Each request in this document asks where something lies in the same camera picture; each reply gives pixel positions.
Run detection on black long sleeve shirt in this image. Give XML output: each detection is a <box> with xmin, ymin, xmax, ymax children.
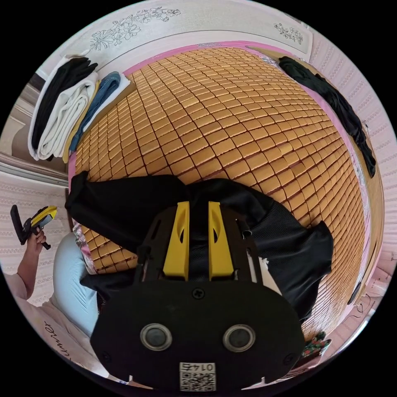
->
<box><xmin>64</xmin><ymin>170</ymin><xmax>335</xmax><ymax>322</ymax></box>

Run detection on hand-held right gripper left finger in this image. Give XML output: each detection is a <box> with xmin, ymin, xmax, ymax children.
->
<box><xmin>163</xmin><ymin>201</ymin><xmax>190</xmax><ymax>282</ymax></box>

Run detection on bed with woven mat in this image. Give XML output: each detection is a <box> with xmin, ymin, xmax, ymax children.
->
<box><xmin>67</xmin><ymin>40</ymin><xmax>378</xmax><ymax>359</ymax></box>

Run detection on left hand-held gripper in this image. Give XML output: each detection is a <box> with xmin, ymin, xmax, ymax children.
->
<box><xmin>21</xmin><ymin>206</ymin><xmax>58</xmax><ymax>251</ymax></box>

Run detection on person's body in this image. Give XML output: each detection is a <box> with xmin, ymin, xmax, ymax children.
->
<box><xmin>3</xmin><ymin>231</ymin><xmax>131</xmax><ymax>385</ymax></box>

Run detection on black crumpled garment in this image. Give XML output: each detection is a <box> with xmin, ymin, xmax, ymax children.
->
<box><xmin>278</xmin><ymin>55</ymin><xmax>377</xmax><ymax>178</ymax></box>

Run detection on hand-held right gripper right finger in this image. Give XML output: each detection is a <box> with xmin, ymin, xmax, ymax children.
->
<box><xmin>208</xmin><ymin>201</ymin><xmax>235</xmax><ymax>282</ymax></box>

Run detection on person's left forearm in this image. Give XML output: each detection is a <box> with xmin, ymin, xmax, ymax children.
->
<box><xmin>17</xmin><ymin>245</ymin><xmax>41</xmax><ymax>300</ymax></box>

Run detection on pile of clothes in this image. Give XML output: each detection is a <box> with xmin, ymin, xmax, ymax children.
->
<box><xmin>27</xmin><ymin>54</ymin><xmax>132</xmax><ymax>163</ymax></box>

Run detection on person's left hand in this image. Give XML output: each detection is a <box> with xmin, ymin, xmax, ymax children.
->
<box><xmin>32</xmin><ymin>230</ymin><xmax>48</xmax><ymax>257</ymax></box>

